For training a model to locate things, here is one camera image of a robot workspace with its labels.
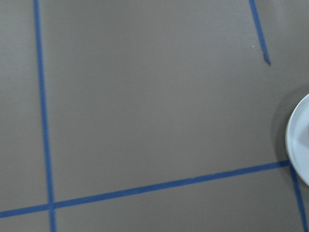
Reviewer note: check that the white plate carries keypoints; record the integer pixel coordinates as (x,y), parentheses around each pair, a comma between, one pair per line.
(297,139)

